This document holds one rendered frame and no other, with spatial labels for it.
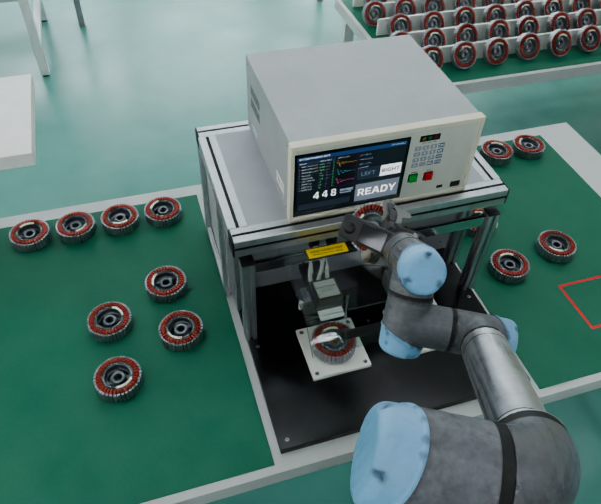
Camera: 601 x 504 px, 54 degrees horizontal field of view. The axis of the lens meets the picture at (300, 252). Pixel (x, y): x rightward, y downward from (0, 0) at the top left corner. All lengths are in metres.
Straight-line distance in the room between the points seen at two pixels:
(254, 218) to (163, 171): 1.98
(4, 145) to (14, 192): 1.86
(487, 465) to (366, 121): 0.82
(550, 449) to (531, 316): 1.08
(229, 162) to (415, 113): 0.47
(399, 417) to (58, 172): 2.94
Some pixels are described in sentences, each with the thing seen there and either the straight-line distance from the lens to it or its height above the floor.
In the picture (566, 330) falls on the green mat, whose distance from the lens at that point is 1.76.
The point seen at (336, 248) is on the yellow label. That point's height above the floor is 1.07.
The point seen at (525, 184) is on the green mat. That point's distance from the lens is 2.17.
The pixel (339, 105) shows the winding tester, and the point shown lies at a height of 1.32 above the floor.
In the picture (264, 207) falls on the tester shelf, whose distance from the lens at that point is 1.36.
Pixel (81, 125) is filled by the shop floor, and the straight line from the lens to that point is 3.73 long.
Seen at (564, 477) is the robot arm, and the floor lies 1.45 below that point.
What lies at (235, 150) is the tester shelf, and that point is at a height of 1.11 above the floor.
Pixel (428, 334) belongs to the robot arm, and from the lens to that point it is 1.01.
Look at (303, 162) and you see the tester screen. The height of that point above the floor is 1.28.
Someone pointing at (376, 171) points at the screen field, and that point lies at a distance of 1.31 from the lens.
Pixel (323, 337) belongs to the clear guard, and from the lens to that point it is 1.22.
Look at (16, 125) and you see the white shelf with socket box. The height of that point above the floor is 1.20.
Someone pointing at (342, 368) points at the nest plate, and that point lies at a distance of 1.49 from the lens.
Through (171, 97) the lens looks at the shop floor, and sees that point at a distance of 3.87.
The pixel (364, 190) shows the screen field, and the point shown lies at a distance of 1.33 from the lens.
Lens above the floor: 2.03
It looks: 46 degrees down
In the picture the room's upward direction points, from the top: 3 degrees clockwise
